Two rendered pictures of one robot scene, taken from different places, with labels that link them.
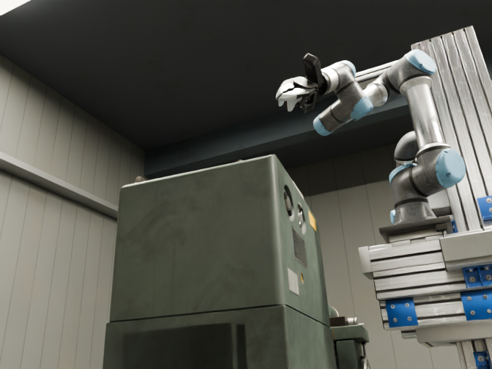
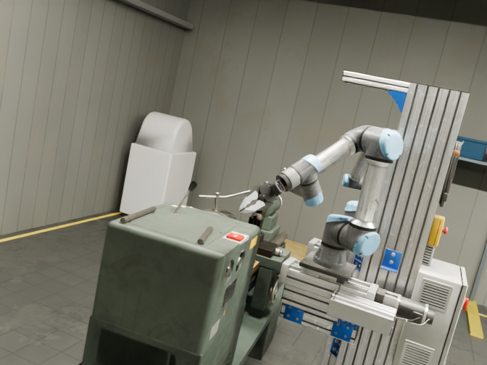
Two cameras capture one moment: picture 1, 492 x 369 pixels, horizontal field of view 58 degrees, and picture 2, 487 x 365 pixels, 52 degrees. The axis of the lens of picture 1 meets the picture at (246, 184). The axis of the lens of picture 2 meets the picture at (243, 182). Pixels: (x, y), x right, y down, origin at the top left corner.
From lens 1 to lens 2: 1.31 m
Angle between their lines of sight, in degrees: 34
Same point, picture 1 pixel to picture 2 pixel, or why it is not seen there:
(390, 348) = (336, 180)
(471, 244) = (346, 312)
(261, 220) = (201, 300)
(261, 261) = (195, 326)
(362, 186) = (377, 12)
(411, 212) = (327, 257)
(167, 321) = (129, 333)
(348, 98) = (304, 193)
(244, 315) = (176, 351)
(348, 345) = (267, 271)
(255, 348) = not seen: outside the picture
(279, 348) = not seen: outside the picture
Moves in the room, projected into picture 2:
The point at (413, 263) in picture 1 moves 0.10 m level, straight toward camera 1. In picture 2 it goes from (313, 291) to (309, 298)
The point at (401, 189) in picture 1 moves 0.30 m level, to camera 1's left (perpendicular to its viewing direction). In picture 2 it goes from (330, 235) to (263, 222)
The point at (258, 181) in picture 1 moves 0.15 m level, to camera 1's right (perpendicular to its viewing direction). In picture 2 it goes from (207, 274) to (248, 281)
